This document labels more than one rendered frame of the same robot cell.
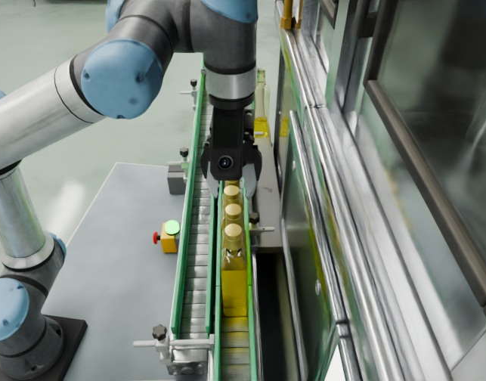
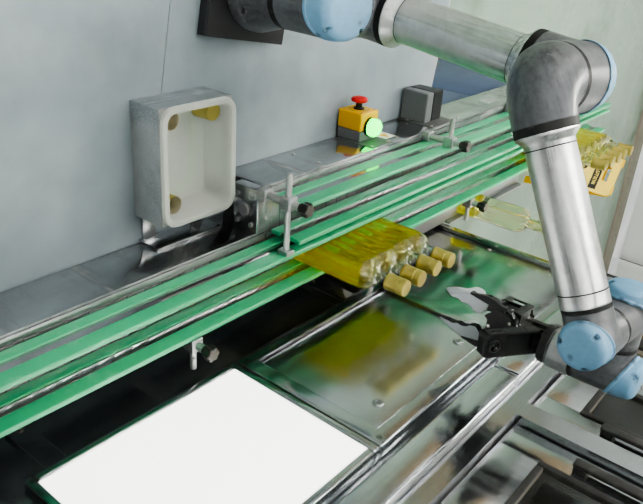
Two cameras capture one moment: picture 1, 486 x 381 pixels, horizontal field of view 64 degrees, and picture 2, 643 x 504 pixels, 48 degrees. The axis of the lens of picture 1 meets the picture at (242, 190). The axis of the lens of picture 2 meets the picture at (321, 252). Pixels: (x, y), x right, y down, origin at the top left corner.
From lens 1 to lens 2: 0.88 m
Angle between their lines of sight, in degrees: 25
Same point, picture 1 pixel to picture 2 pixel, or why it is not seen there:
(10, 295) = (353, 24)
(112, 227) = not seen: hidden behind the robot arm
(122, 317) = (276, 83)
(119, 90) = (580, 354)
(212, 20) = (612, 370)
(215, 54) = not seen: hidden behind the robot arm
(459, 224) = not seen: outside the picture
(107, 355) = (241, 82)
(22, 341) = (292, 24)
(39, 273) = (366, 33)
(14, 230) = (434, 46)
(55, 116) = (570, 283)
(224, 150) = (503, 344)
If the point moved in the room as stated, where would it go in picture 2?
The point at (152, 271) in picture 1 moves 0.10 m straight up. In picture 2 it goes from (320, 100) to (354, 110)
